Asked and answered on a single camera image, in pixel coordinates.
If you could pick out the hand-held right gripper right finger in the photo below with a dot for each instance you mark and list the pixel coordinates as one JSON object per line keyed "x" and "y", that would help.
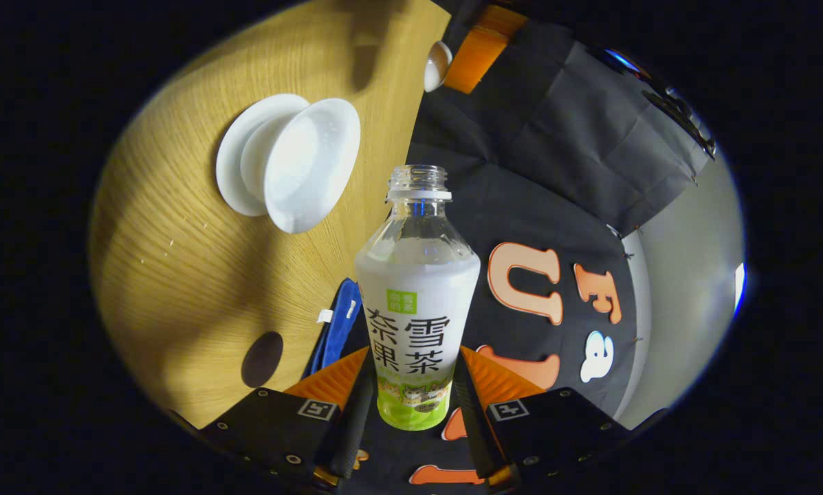
{"x": 472, "y": 430}

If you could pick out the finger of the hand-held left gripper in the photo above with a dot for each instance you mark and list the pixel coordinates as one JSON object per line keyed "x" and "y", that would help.
{"x": 502, "y": 19}
{"x": 473, "y": 62}

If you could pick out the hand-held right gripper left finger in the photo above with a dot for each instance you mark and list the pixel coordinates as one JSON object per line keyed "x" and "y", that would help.
{"x": 353, "y": 430}

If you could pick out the dark round coaster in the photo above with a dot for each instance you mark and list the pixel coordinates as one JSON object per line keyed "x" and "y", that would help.
{"x": 262, "y": 359}

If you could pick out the clear water bottle white label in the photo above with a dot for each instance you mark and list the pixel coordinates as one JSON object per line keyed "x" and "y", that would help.
{"x": 417, "y": 309}

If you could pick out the white teacup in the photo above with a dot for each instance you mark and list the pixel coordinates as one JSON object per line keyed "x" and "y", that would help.
{"x": 308, "y": 165}

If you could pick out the blue towel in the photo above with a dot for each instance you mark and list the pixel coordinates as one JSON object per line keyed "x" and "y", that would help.
{"x": 339, "y": 323}

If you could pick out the black backdrop cloth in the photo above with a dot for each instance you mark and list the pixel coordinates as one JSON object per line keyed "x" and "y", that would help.
{"x": 555, "y": 172}

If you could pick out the white saucer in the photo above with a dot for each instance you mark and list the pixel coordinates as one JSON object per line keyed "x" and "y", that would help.
{"x": 236, "y": 158}

